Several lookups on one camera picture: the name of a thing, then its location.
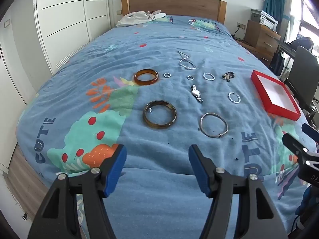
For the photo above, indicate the teal curtain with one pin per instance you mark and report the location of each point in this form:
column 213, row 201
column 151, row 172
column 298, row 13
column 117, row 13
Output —
column 276, row 0

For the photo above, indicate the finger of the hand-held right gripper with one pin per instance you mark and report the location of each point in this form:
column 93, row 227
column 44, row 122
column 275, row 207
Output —
column 310, row 129
column 294, row 145

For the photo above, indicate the silver wristwatch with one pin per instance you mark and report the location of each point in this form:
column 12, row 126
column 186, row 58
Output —
column 197, row 93

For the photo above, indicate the white garment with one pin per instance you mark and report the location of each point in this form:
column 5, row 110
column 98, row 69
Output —
column 139, row 18

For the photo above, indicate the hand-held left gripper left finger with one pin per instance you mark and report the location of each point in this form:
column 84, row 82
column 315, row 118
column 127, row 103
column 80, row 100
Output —
column 117, row 169

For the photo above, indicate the white wardrobe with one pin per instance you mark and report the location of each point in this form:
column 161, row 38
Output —
column 62, row 17

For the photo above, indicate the dark tortoiseshell bangle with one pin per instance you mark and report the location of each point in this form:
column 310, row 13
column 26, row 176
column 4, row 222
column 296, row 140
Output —
column 149, row 123

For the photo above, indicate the grey office chair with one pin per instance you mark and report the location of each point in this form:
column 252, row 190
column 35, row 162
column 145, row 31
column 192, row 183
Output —
column 302, row 64

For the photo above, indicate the plain silver bangle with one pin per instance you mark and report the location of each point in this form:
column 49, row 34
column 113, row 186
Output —
column 202, row 127

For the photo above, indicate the glass desk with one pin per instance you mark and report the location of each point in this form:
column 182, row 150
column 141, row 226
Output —
column 286, row 47

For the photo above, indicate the dark blue bag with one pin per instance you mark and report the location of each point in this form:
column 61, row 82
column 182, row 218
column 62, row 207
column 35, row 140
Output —
column 278, row 62

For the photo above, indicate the orange amber bangle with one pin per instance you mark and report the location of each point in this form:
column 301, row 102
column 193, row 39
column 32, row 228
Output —
column 146, row 77

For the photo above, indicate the white printer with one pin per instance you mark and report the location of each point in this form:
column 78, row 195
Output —
column 265, row 18

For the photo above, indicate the wooden headboard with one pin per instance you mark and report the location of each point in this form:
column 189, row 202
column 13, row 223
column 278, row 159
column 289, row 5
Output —
column 174, row 3

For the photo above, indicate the blue printed blanket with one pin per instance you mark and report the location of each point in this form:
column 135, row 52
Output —
column 162, row 42

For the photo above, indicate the wall power outlet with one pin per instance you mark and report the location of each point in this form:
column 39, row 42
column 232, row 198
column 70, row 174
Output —
column 240, row 26

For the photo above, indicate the red cardboard box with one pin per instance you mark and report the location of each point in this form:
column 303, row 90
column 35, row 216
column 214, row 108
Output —
column 264, row 97

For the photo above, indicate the dark backpack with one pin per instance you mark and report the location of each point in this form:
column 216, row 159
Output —
column 302, row 42

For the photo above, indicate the wooden drawer cabinet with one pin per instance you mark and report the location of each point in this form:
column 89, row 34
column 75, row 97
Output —
column 260, row 38

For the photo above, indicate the person's right hand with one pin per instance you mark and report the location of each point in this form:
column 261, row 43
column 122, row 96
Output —
column 304, row 200

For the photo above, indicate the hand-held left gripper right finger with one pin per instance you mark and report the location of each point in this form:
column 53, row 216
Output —
column 198, row 169

